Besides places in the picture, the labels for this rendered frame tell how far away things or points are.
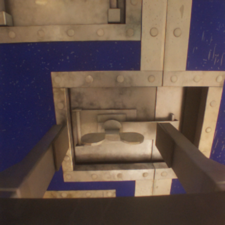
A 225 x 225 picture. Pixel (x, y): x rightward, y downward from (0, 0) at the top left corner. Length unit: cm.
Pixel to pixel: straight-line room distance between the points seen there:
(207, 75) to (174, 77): 4
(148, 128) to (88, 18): 13
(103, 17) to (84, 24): 2
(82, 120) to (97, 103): 3
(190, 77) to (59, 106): 13
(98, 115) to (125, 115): 3
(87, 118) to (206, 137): 14
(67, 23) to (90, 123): 11
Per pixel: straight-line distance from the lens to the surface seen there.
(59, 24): 18
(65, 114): 17
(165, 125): 16
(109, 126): 17
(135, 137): 15
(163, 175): 21
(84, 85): 16
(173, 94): 19
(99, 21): 18
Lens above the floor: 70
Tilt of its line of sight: 17 degrees up
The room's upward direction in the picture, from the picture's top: 180 degrees clockwise
